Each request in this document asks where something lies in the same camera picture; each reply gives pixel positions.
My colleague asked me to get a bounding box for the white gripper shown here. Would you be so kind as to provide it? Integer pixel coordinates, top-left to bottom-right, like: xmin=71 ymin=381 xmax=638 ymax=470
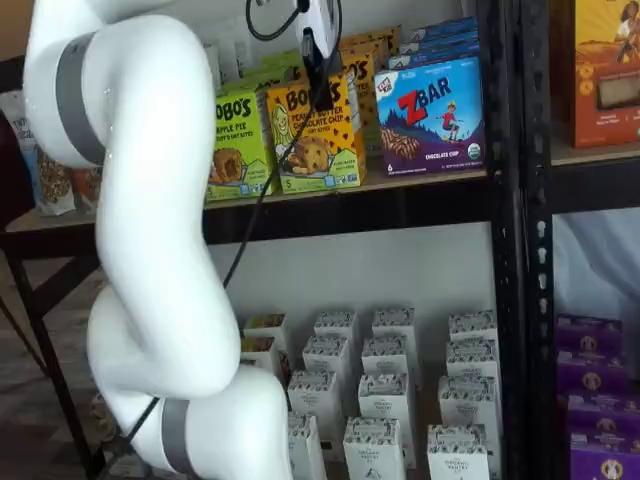
xmin=293 ymin=0 xmax=344 ymax=117

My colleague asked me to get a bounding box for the yellow Bobo's peanut butter box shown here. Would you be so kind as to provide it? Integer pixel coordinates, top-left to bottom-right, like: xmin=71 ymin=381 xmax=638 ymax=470
xmin=265 ymin=74 xmax=369 ymax=195

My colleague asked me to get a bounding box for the green Bobo's apple pie box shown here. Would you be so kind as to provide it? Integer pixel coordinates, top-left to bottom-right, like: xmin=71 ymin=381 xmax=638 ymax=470
xmin=205 ymin=89 xmax=275 ymax=200

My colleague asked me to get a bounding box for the purple Zbar chocolate chip box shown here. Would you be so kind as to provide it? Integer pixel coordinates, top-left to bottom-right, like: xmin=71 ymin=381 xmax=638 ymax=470
xmin=374 ymin=55 xmax=488 ymax=178

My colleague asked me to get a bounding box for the wooden shelf board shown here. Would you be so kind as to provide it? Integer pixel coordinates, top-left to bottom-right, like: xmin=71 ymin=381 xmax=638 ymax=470
xmin=203 ymin=167 xmax=490 ymax=205
xmin=551 ymin=141 xmax=640 ymax=168

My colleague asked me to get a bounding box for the blue Zbar box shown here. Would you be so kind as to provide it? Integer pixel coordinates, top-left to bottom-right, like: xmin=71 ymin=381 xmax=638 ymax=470
xmin=387 ymin=39 xmax=482 ymax=71
xmin=406 ymin=16 xmax=479 ymax=47

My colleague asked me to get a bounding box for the white patterned carton box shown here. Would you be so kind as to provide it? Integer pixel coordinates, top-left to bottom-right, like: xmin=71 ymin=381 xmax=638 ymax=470
xmin=438 ymin=374 xmax=502 ymax=432
xmin=301 ymin=335 xmax=352 ymax=382
xmin=357 ymin=372 xmax=412 ymax=427
xmin=286 ymin=369 xmax=338 ymax=427
xmin=360 ymin=335 xmax=408 ymax=381
xmin=371 ymin=307 xmax=417 ymax=347
xmin=313 ymin=309 xmax=359 ymax=347
xmin=445 ymin=339 xmax=500 ymax=382
xmin=447 ymin=310 xmax=498 ymax=351
xmin=426 ymin=424 xmax=489 ymax=480
xmin=343 ymin=416 xmax=403 ymax=480
xmin=287 ymin=412 xmax=328 ymax=480

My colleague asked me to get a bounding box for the white box with orange picture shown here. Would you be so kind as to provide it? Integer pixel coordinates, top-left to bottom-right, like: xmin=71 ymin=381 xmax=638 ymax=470
xmin=241 ymin=313 xmax=288 ymax=354
xmin=239 ymin=335 xmax=280 ymax=375

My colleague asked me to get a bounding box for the large orange cereal box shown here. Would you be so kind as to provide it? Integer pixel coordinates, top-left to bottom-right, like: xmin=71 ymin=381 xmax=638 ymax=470
xmin=549 ymin=0 xmax=640 ymax=150

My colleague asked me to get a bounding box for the purple snack box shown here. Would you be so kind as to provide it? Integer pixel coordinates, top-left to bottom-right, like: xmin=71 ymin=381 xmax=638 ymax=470
xmin=566 ymin=392 xmax=640 ymax=437
xmin=555 ymin=349 xmax=630 ymax=397
xmin=555 ymin=314 xmax=624 ymax=354
xmin=569 ymin=431 xmax=640 ymax=480

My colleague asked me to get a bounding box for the white granola bag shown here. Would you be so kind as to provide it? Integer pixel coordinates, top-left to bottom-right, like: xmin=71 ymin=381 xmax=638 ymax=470
xmin=0 ymin=92 xmax=32 ymax=132
xmin=69 ymin=164 xmax=105 ymax=216
xmin=12 ymin=117 xmax=77 ymax=218

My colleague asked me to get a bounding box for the white carton group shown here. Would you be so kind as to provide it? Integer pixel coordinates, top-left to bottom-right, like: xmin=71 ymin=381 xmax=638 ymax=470
xmin=279 ymin=344 xmax=451 ymax=436

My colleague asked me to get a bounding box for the looped black cable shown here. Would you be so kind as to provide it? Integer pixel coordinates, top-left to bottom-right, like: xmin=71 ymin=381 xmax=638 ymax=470
xmin=245 ymin=0 xmax=302 ymax=43

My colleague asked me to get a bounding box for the long black cable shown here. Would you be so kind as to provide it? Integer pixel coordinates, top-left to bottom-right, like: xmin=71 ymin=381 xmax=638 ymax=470
xmin=118 ymin=104 xmax=321 ymax=446

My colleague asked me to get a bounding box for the black metal shelving frame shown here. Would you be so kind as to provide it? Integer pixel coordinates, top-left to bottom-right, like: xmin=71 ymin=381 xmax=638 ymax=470
xmin=199 ymin=0 xmax=527 ymax=480
xmin=522 ymin=0 xmax=640 ymax=480

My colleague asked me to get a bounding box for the black frame wooden table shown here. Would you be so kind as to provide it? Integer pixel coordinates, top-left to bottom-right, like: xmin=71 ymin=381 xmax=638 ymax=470
xmin=0 ymin=53 xmax=116 ymax=480

